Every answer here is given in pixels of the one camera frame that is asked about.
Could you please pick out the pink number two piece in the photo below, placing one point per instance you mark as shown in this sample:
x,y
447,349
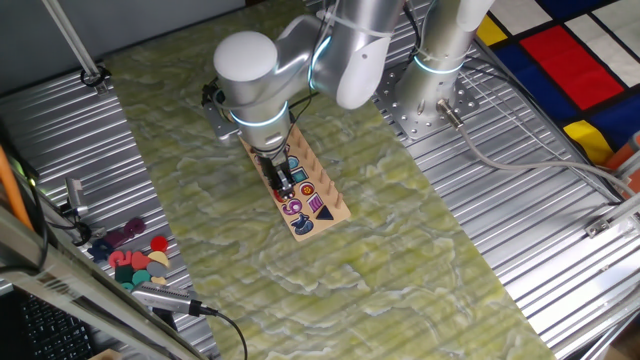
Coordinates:
x,y
120,259

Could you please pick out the purple number six piece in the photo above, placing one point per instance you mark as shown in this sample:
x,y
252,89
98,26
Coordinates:
x,y
135,226

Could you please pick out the grey oval piece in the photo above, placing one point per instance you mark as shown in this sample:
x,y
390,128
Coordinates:
x,y
156,270

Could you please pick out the orange plastic case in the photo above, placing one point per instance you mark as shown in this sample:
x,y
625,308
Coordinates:
x,y
625,155

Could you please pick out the cream semicircle piece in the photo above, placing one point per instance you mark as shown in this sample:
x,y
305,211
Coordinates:
x,y
161,258

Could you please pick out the teal number six piece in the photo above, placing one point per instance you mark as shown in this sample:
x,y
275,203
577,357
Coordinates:
x,y
127,286

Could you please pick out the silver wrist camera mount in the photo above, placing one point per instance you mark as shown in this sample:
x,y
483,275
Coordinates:
x,y
220,122

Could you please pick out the teal circle piece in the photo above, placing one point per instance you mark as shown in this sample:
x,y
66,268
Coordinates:
x,y
141,277

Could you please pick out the orange tube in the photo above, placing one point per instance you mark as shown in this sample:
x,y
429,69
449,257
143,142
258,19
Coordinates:
x,y
11,190

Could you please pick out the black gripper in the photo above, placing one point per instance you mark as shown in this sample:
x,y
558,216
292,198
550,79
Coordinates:
x,y
274,165

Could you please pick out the wooden shape puzzle board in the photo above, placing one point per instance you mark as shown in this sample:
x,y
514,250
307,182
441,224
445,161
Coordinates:
x,y
325,200

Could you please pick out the purple square piece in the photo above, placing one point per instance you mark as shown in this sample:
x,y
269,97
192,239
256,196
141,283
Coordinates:
x,y
116,238

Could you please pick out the dark triangle piece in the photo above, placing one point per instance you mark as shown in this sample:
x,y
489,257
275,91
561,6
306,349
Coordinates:
x,y
324,214

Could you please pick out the small silver clamped camera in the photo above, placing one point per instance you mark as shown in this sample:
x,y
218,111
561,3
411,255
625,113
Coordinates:
x,y
75,196

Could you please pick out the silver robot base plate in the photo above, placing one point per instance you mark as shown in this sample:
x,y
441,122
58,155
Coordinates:
x,y
415,125

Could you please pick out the grey metal frame bar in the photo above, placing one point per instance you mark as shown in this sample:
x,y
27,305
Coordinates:
x,y
75,290

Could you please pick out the red heart piece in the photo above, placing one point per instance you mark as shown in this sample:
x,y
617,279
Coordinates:
x,y
140,261

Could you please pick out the dark green square piece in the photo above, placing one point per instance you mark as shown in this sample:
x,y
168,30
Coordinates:
x,y
123,273

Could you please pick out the aluminium pole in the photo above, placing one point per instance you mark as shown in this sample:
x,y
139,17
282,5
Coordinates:
x,y
75,45

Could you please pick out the green marble pattern mat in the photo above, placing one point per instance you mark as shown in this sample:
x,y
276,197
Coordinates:
x,y
325,300

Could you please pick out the colour block cloth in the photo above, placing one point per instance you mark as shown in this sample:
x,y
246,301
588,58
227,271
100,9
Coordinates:
x,y
570,65

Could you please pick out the ribbed silver camera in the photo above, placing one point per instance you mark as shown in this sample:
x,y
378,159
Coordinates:
x,y
165,298

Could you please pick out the aluminium profile with bracket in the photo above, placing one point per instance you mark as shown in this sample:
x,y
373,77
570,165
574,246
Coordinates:
x,y
620,212

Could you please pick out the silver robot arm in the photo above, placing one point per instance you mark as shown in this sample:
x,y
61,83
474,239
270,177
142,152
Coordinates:
x,y
250,70

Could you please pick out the black keyboard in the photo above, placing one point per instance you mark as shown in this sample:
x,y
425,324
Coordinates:
x,y
50,330

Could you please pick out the red circle piece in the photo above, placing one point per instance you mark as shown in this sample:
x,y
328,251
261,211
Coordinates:
x,y
159,243

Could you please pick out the cream shape piece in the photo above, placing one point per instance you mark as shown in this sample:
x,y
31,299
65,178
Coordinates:
x,y
159,281

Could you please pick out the navy number piece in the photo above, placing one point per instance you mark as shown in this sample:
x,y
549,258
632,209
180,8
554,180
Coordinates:
x,y
99,250

